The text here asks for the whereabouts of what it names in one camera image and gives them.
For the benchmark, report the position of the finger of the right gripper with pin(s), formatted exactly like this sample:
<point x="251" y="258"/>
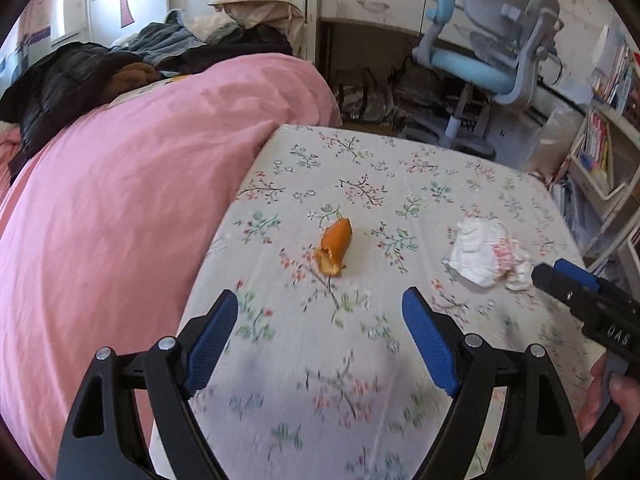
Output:
<point x="578" y="274"/>
<point x="555" y="284"/>

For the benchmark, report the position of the small orange peel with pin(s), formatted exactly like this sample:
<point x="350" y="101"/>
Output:
<point x="333" y="246"/>

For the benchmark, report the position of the floral bed sheet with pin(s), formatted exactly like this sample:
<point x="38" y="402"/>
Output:
<point x="320" y="378"/>

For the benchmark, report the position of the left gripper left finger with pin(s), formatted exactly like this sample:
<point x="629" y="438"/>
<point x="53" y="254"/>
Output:
<point x="103" y="437"/>

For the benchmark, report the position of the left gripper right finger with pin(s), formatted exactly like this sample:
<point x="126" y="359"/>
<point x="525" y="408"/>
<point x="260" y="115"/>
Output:
<point x="537" y="437"/>

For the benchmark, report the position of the white desk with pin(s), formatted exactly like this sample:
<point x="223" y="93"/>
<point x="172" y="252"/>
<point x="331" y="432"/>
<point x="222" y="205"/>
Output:
<point x="380" y="0"/>

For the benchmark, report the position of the crumpled white printed tissue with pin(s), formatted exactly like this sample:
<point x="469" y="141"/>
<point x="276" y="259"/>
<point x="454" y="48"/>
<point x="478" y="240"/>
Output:
<point x="486" y="254"/>

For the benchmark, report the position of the pink duvet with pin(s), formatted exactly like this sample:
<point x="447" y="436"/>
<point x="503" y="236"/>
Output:
<point x="103" y="232"/>

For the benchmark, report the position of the pile of clothes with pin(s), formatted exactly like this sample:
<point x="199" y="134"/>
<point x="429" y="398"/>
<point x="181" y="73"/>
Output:
<point x="180" y="45"/>

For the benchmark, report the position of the blue grey desk chair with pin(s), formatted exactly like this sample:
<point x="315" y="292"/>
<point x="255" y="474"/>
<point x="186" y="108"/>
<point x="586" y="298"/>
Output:
<point x="510" y="39"/>

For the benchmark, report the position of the black jacket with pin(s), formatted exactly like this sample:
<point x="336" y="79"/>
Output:
<point x="64" y="85"/>

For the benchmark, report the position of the white bookshelf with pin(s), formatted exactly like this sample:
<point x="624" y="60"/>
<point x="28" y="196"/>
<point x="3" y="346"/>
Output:
<point x="597" y="185"/>

